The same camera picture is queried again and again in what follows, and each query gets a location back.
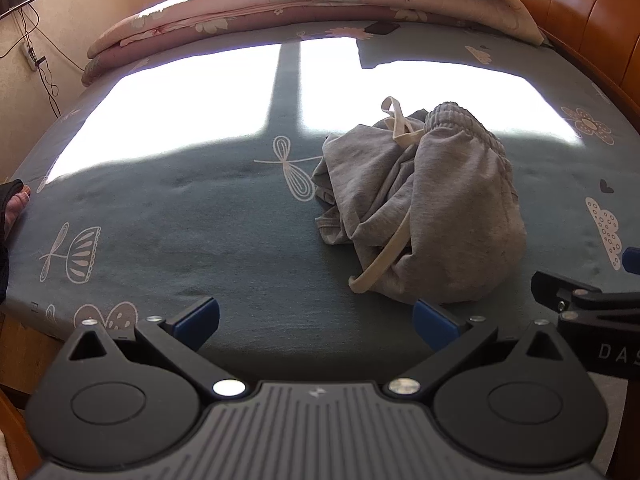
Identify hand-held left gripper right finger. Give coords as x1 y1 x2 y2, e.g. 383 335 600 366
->
385 299 585 402

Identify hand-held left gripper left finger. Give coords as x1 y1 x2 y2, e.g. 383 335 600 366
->
52 296 248 402

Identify grey sweatpants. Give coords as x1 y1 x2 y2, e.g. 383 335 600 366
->
311 95 529 307

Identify bed with teal patterned sheet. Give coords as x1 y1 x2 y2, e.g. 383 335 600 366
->
0 20 640 411

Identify person's foot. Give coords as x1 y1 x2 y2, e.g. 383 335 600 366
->
0 178 32 244

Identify wooden bed headboard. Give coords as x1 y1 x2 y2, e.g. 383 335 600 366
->
500 0 640 133

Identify folded pink floral quilt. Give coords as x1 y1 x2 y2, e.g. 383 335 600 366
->
82 0 547 87

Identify white power strip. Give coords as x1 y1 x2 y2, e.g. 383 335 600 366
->
20 42 42 72

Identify wall power strip with cables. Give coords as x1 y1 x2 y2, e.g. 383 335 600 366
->
0 2 87 117

